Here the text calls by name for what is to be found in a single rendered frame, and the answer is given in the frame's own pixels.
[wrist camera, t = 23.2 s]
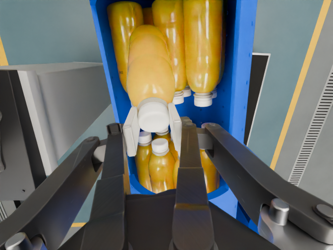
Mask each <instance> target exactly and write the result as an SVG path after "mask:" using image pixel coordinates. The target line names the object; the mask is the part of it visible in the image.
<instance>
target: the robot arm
mask: <svg viewBox="0 0 333 250"><path fill-rule="evenodd" d="M168 112H169V118H170V123H169V125H170V129H171V134H172V138H173V142H174V147H175V150H176V151H180V161H179V167H178V171H177V184H176V188H175V189H168V190H165V191H162V192H159V193H156V194H153V195H149V194H136V193H135V194H131V192H130V181H129V170H128V160H127V154H128V156H129V157H131V156H135V155H136V151H137V145H138V139H139V132H140V127H139V124H138V110H137V107H136V106H135V107H131V109H130V111H129V114H128V116H127V118H126V121H125V123H124V124H121V123H112V124H109V125H107V126H106V129H107V133H108V137H107V138H106V139H103V140H99V137H97V136H91V137H88V138H87V139H85V140H83V141H82V142H81V143H80V144H79V145H78V146H77V147H76V148H75V149H74V150H73V151H72V152H71V153H70V155H69V156H68V157H67V158H66V159H65V160H64V161H63V162H62V163H61V164H60V165H59V166H58V167H57V168H56V169H55V170H54V171H53V172H52V173H51V174H50V175H49V176H48V177H47V178H46V179H45V180H44V181H43V182H42V183H41V184H40V185H39V186H38V187H37V188H36V189H35V190H34V191H33V192H32V193H31V194H30V195H29V196H28V197H27V198H26V199H25V201H24V202H23V203H22V204H21V205H20V206H19V207H18V208H17V209H16V210H15V211H14V212H13V213H12V214H11V215H9V216H8V217H7V218H5V219H4V220H3V221H1V222H0V250H333V205H331V204H329V203H327V202H325V201H324V200H322V199H320V198H318V197H316V196H314V195H312V194H310V193H309V192H307V191H305V190H303V189H301V188H299V187H297V186H296V185H294V184H292V183H290V182H288V181H286V180H284V179H283V178H282V177H281V176H280V175H279V174H277V173H276V172H275V171H274V170H273V169H271V168H270V167H269V166H268V165H267V164H265V163H264V162H263V161H262V160H261V159H259V158H258V157H257V156H256V155H255V154H253V153H252V152H251V151H250V150H249V149H248V148H246V147H245V146H244V145H243V144H242V143H240V142H239V141H238V140H237V139H236V138H234V137H233V136H232V135H231V134H230V133H228V132H227V131H226V130H225V129H224V128H222V127H221V126H220V125H219V124H216V123H209V124H206V125H205V128H198V127H196V124H194V123H192V121H191V120H190V118H189V117H187V116H185V117H179V114H178V112H177V110H176V107H175V105H174V103H168ZM200 149H204V150H205V152H206V154H207V155H208V157H209V159H210V160H211V161H212V163H213V164H214V166H215V167H216V169H217V170H218V172H219V173H220V175H221V176H222V178H223V179H224V181H225V182H226V184H227V185H228V187H229V188H230V190H231V191H232V192H233V194H234V195H235V197H236V198H237V200H238V201H239V203H240V204H241V206H242V207H243V209H244V210H245V212H246V213H247V215H248V216H249V217H250V219H251V220H252V221H253V223H254V224H255V225H256V226H257V227H258V233H259V234H257V233H256V232H254V231H253V230H251V229H250V228H249V227H247V226H246V225H244V224H243V223H241V222H240V221H238V220H237V219H235V218H234V217H232V216H231V215H229V214H228V213H226V212H225V211H223V210H222V209H220V208H219V207H217V206H216V205H214V204H213V203H211V202H210V201H208V195H207V189H206V182H205V175H204V169H203V167H202V162H201V155H200ZM126 152H127V153H126ZM101 171H102V176H101V179H100V180H97V178H98V176H99V174H100V173H101ZM96 180H97V182H96ZM95 182H96V188H95V193H94V198H93V203H92V209H91V214H90V219H89V221H88V222H87V223H86V224H85V225H84V226H83V227H82V228H80V229H79V230H78V231H77V232H76V233H75V234H74V235H73V236H72V237H70V238H69V239H68V240H67V241H66V242H65V243H64V244H63V245H62V246H61V247H60V245H61V243H62V242H63V240H64V238H65V236H66V235H67V233H68V231H69V229H70V227H71V225H72V224H73V222H74V220H75V218H76V216H77V215H78V213H79V211H80V209H81V207H82V205H83V204H84V202H85V200H86V198H87V196H88V194H89V193H90V191H91V189H92V187H93V185H94V184H95Z"/></svg>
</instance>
